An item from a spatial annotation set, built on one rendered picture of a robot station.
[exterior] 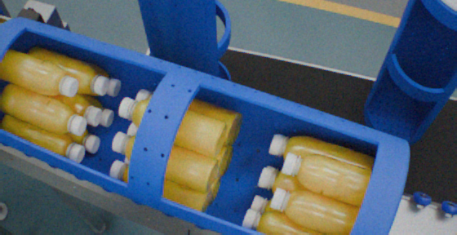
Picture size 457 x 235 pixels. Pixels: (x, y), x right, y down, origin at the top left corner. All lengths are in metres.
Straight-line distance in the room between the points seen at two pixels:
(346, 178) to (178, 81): 0.35
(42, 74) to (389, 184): 0.70
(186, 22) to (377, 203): 0.86
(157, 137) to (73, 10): 1.87
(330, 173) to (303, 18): 1.71
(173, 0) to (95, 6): 1.30
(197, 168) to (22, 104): 0.40
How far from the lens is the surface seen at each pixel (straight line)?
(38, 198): 2.31
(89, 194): 1.29
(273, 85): 2.20
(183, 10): 1.49
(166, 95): 0.95
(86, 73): 1.13
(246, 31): 2.52
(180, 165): 0.98
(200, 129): 0.96
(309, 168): 0.95
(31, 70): 1.10
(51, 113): 1.09
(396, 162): 0.93
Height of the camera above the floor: 2.06
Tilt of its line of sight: 63 degrees down
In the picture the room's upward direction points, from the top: 1 degrees counter-clockwise
